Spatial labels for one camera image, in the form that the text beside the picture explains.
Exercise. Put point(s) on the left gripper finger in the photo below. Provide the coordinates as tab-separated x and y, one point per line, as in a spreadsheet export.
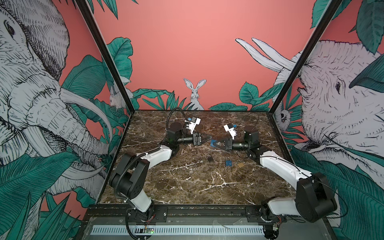
205	137
205	141

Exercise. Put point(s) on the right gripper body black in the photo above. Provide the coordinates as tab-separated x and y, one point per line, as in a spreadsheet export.
231	143

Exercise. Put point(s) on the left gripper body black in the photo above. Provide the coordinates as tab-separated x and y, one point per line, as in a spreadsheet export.
195	143

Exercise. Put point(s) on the blue padlock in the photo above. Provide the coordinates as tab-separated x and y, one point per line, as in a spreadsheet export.
229	163
212	144

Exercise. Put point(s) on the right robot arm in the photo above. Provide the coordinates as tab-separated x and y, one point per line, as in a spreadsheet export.
314	198

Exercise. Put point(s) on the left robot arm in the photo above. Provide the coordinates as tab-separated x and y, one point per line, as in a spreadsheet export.
129	176

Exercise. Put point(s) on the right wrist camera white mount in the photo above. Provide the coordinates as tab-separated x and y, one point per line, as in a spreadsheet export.
231	129

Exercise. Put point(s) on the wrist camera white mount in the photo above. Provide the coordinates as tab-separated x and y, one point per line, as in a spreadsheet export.
231	129
191	124

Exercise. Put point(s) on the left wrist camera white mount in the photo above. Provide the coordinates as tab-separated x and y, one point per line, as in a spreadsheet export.
191	124

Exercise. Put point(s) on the left black frame post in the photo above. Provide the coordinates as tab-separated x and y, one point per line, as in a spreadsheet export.
99	40

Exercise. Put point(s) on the black frame post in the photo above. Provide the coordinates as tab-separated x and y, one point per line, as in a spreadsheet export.
99	40
323	23

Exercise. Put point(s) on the white slotted cable duct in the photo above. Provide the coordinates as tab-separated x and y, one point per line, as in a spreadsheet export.
175	230

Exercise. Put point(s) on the black mounting rail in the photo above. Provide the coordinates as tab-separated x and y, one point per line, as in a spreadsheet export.
163	213

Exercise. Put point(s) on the right black frame post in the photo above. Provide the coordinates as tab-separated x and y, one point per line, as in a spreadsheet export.
323	23

